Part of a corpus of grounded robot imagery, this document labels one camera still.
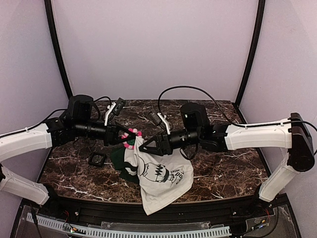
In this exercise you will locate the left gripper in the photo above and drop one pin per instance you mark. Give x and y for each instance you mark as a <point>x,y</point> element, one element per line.
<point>110,135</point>

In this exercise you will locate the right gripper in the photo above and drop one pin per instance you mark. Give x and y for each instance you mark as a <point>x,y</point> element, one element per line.
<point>164,144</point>

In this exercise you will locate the pink flower brooch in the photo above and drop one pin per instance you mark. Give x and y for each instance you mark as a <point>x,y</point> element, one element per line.
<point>130,144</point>

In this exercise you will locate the white and green garment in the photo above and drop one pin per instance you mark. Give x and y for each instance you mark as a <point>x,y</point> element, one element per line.
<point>162,180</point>

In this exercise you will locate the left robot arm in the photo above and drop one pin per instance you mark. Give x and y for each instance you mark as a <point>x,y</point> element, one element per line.
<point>74,122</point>

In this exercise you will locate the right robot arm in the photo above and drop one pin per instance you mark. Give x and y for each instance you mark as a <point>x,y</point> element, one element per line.
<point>290,133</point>

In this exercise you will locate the black square box left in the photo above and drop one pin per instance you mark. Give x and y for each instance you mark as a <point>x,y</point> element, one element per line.
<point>97,159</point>

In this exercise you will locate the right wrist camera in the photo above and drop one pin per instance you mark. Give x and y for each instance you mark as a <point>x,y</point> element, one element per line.
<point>159,120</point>

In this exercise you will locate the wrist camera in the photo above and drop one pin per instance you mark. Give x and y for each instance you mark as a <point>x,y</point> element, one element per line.
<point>113,110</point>
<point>159,120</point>

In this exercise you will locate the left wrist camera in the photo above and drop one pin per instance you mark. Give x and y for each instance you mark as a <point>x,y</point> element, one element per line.
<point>113,110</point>

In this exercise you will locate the white slotted cable duct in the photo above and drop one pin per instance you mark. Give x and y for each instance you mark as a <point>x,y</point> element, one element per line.
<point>122,230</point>

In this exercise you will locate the left black frame post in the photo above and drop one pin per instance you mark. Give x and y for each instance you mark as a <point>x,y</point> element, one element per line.
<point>56,47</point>

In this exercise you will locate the black frame post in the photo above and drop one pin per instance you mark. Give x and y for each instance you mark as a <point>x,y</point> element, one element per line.
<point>56,47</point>
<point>252,52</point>

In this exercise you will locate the right black frame post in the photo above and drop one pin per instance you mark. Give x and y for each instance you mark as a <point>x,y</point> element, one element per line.
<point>252,52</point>

